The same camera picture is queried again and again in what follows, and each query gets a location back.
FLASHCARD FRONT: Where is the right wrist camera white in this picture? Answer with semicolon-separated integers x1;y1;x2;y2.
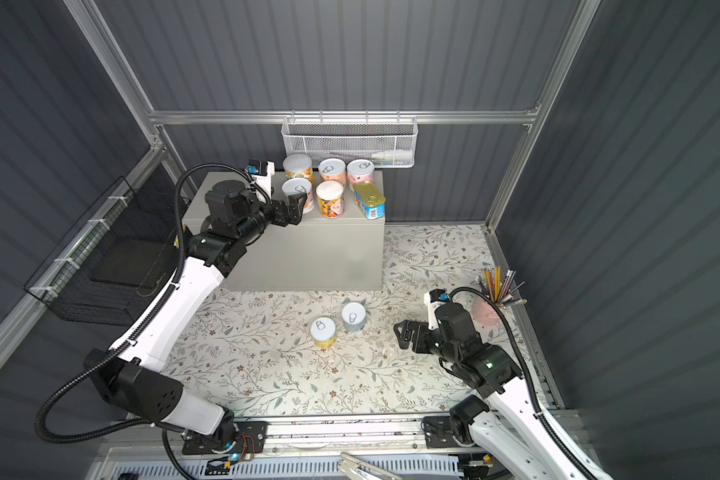
423;289;450;330

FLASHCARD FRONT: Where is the orange can pull tab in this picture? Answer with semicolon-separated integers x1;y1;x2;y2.
318;158;347;185

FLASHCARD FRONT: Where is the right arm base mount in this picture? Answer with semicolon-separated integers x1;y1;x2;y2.
420;395;490;449

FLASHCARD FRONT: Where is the yellow can pull tab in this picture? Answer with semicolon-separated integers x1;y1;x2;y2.
310;317;336;349

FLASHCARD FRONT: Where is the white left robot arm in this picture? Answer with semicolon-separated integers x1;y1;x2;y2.
34;168;308;451

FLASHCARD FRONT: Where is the black wire mesh basket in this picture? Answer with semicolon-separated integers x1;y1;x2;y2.
24;170;177;326

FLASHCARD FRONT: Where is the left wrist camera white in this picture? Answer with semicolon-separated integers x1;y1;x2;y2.
246;159;275;196

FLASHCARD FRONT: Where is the pencils bundle in cup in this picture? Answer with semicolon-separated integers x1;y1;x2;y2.
476;266;527;307

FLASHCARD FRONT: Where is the grey metal cabinet box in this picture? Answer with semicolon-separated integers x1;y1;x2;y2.
181;171;384;291

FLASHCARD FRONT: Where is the pink pencil cup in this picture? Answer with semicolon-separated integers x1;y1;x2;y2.
471;298;501;327

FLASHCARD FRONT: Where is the white wire mesh basket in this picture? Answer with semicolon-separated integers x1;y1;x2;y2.
281;118;419;169

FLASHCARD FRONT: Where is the pink white can pull tab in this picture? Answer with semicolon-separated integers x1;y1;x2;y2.
346;159;375;191

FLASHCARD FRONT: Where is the teal can pull tab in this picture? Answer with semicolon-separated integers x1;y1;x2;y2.
341;302;367;332

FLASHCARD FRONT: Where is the black pad in basket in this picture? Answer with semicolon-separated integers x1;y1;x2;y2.
90;238;172;289

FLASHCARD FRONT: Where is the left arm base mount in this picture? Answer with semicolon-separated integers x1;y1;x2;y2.
181;421;270;455

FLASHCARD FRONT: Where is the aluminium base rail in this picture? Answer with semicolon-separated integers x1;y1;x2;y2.
95;410;583;463

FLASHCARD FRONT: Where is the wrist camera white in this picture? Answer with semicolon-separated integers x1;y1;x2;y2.
423;289;450;330
246;159;275;196

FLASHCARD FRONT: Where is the green orange can plastic lid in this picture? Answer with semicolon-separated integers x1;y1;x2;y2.
283;153;314;183

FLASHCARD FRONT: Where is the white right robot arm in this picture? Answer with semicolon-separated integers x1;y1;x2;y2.
393;288;609;479

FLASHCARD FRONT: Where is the gold rectangular tin can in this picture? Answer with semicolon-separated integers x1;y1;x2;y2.
354;181;386;220

